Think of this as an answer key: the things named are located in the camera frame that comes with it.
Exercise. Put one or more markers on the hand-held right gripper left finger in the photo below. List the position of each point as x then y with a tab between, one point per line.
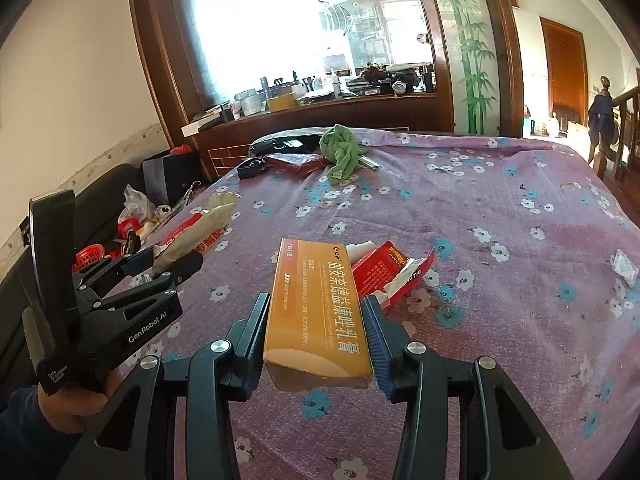
252	340

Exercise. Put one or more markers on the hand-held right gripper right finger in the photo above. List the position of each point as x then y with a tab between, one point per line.
377	350

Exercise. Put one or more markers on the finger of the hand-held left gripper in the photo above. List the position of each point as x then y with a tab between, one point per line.
185	267
132	265

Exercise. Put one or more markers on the beige paper wrapper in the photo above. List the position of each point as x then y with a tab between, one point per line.
195	237

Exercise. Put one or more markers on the orange medicine box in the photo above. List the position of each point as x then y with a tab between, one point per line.
315	310

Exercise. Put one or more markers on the person's left forearm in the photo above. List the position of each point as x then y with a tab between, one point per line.
30	440

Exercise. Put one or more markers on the person's left hand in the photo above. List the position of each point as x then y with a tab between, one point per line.
80	407

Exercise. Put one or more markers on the red plastic item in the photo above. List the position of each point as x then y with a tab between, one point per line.
129	226

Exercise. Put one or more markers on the red white packet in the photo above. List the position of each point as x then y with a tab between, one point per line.
182	227

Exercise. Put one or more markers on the red plastic basket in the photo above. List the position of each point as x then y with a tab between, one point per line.
90	257

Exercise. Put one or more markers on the clear plastic bag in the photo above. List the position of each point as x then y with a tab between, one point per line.
137	205

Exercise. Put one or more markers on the black sofa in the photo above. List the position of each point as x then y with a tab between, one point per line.
100	200

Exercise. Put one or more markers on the red cigarette pack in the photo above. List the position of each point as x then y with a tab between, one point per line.
380	270

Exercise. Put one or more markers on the black paper bag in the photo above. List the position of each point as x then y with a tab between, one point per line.
170	180

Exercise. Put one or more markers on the small red item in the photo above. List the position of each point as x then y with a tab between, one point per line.
181	150

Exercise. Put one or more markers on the black car key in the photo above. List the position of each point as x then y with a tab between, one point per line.
249	169

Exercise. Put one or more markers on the white flat box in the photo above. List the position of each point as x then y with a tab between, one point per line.
197	127

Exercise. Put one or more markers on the dark red packet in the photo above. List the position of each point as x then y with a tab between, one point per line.
295	161

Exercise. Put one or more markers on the black glossy case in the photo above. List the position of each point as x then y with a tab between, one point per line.
280	142

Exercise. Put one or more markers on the purple floral tablecloth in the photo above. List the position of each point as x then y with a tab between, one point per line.
500	210

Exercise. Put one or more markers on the cardboard box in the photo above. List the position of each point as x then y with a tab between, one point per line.
280	103

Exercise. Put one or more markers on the green cloth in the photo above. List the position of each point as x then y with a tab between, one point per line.
340	152

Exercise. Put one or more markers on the wooden glass cabinet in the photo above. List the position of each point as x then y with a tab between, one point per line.
350	112

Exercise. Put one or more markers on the small white sachet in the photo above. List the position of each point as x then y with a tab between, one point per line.
625	267

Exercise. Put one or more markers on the bamboo print glass panel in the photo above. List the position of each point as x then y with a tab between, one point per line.
467	60

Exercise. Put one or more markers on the dark blue jacket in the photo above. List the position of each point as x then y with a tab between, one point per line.
600	125

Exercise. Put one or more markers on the wooden door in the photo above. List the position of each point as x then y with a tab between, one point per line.
562	70

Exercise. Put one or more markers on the wooden stair railing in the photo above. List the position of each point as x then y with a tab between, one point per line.
606	85

